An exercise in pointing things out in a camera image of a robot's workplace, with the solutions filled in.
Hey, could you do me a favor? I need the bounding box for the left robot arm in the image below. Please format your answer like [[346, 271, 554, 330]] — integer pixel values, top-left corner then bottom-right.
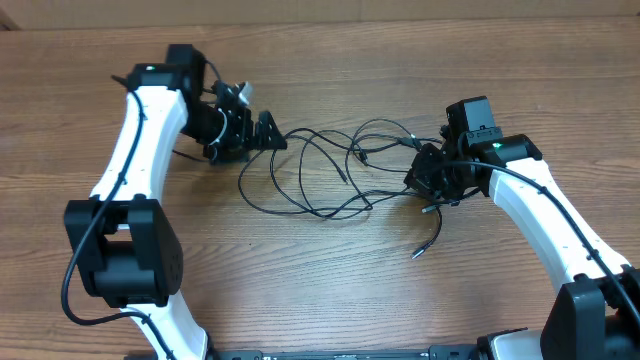
[[60, 44, 287, 359]]

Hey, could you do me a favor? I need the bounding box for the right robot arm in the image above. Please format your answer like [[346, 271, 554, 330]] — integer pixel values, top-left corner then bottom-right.
[[404, 96, 639, 360]]

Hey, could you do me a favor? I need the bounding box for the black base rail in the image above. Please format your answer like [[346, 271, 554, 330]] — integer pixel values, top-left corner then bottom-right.
[[124, 343, 569, 360]]

